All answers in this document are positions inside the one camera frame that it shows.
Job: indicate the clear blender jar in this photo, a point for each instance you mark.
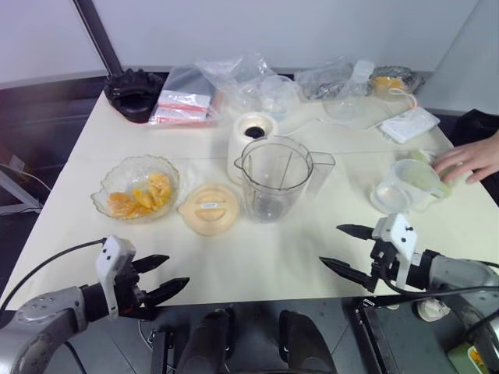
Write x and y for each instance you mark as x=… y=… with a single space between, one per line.
x=269 y=195

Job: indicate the clear scalloped glass bowl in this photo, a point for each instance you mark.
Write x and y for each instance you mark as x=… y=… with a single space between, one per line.
x=124 y=175

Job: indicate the green tray of orange slices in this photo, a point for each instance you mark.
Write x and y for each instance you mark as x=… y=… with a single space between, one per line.
x=469 y=358

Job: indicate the crumpled clear plastic bag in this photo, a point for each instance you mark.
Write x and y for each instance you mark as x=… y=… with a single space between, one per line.
x=230 y=74

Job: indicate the clear measuring cup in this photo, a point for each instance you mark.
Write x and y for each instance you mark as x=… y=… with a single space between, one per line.
x=405 y=187

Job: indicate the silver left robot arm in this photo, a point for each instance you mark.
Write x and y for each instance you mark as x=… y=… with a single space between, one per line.
x=47 y=311

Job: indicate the beige blender lid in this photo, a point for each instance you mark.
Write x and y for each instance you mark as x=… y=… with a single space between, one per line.
x=208 y=210

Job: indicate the pale green cloth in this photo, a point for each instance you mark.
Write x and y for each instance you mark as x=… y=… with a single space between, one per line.
x=454 y=183

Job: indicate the clear bag with dark contents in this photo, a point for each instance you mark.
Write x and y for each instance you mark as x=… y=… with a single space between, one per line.
x=323 y=83

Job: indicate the white power strip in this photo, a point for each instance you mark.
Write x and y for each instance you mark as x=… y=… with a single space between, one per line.
x=411 y=125

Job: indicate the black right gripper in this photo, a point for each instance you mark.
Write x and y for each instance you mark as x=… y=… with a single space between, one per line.
x=386 y=261

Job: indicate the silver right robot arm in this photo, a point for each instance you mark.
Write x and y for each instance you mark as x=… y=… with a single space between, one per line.
x=456 y=272

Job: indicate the white shoe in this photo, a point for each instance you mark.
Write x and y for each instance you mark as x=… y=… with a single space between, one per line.
x=432 y=309

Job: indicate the clear plastic cup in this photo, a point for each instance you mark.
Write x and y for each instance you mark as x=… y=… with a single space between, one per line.
x=278 y=95

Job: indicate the white blender base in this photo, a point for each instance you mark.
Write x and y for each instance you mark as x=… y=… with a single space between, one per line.
x=241 y=136

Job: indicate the black crumpled bag holder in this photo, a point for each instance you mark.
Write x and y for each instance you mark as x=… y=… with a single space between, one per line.
x=132 y=93

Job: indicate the person's bare hand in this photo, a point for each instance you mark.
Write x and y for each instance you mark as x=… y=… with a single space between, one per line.
x=475 y=157

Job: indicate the clear shallow plastic dish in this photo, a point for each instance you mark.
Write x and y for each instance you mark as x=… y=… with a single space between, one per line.
x=347 y=109

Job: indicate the grey metal frame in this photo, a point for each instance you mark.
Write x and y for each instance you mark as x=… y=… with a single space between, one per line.
x=19 y=195

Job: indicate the black slanted pole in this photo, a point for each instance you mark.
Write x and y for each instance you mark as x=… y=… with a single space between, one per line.
x=97 y=35

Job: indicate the black table frame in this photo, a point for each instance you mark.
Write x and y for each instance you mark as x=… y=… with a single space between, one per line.
x=370 y=339

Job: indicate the small bowl with orange food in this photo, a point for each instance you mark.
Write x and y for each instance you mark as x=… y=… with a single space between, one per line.
x=390 y=82

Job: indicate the person's black clothing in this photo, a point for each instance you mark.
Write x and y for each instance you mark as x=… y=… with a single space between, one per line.
x=473 y=126

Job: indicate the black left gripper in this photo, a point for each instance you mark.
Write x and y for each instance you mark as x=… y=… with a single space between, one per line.
x=130 y=292

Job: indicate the translucent plastic bottle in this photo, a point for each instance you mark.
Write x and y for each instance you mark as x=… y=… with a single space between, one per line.
x=362 y=76

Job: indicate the red white zip bag stack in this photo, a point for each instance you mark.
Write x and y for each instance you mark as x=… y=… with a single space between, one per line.
x=181 y=105

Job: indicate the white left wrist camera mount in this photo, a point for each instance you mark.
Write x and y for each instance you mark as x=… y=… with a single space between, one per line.
x=113 y=257

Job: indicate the orange fruit piece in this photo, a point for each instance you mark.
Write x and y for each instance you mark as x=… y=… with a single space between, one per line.
x=116 y=203
x=160 y=182
x=141 y=200
x=161 y=202

